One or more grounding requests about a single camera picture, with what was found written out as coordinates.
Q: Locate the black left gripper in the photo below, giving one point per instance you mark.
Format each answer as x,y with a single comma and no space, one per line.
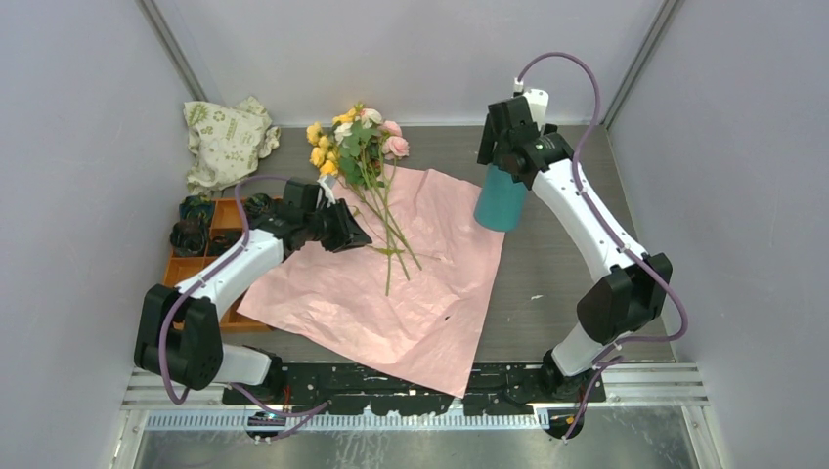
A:
349,234

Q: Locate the printed cream cloth bag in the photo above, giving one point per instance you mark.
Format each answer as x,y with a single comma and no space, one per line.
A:
227,142

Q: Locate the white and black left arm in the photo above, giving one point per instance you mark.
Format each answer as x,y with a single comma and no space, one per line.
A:
179,337

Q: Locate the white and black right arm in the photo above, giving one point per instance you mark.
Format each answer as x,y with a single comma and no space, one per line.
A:
628,290

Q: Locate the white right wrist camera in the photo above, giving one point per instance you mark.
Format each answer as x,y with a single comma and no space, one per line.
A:
537,99

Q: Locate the dark rolled fabric middle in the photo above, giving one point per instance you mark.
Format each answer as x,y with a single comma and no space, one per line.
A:
221,241

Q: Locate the dark rolled fabric middle-left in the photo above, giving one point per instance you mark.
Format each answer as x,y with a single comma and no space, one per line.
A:
188,238

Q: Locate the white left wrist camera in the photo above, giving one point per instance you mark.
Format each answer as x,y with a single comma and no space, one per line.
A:
327,182

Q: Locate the pink wrapping paper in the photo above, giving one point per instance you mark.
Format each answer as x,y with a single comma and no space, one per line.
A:
416,314

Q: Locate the dark rolled fabric top-right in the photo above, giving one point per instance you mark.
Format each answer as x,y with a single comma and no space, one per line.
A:
260,205

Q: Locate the dark rolled fabric top-left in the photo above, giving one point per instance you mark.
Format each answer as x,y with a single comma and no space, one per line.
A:
197,207

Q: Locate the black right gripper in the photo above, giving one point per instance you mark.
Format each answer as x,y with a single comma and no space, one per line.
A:
488,146

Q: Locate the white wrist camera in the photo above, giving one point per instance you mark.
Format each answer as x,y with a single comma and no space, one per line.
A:
537,99
327,182

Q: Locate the teal cylindrical vase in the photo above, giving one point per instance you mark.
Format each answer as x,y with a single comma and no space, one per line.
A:
500,203

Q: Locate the aluminium slotted rail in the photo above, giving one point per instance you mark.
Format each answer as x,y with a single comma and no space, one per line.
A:
250,420

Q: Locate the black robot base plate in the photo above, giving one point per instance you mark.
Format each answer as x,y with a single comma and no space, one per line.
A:
493,388

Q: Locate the artificial flower bouquet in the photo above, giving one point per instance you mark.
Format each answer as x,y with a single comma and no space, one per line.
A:
361,149

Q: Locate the orange compartment tray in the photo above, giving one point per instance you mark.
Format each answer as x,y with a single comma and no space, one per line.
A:
226,217

